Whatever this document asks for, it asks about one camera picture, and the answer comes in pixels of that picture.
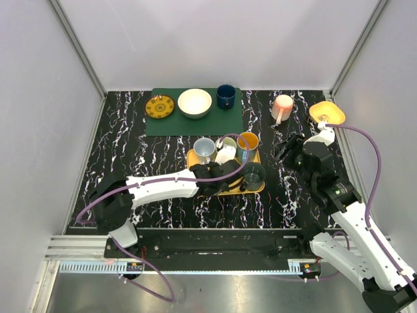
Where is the orange and blue mug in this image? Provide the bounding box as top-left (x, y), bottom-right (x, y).
top-left (236, 132), bottom-right (259, 163)

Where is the light green mug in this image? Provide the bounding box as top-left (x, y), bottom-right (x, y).
top-left (215, 137), bottom-right (237, 151)

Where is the pink mug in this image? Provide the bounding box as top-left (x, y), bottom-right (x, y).
top-left (271, 95), bottom-right (294, 125)

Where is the dark green placemat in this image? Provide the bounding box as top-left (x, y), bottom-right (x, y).
top-left (145, 88), bottom-right (245, 137)

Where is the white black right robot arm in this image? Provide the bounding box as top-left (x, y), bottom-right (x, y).
top-left (274, 132), bottom-right (416, 312)

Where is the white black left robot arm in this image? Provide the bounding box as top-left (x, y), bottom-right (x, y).
top-left (89, 160), bottom-right (242, 258)

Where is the navy blue mug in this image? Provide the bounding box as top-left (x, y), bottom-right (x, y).
top-left (216, 84), bottom-right (236, 110)

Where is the yellow square dish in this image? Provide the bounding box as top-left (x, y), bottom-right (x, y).
top-left (309, 101), bottom-right (346, 125)

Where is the aluminium frame rail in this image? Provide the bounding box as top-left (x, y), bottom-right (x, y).
top-left (44, 235), bottom-right (108, 261)

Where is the light blue mug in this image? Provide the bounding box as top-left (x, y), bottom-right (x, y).
top-left (193, 138), bottom-right (216, 164)

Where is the yellow serving tray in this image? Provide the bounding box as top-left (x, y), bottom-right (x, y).
top-left (186, 149), bottom-right (266, 196)

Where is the yellow patterned plate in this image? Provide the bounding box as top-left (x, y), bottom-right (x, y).
top-left (145, 95), bottom-right (175, 119)

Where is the white bowl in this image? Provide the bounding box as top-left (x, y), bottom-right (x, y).
top-left (177, 89), bottom-right (212, 119)

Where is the dark teal mug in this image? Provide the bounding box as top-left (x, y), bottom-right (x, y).
top-left (241, 162), bottom-right (266, 190)

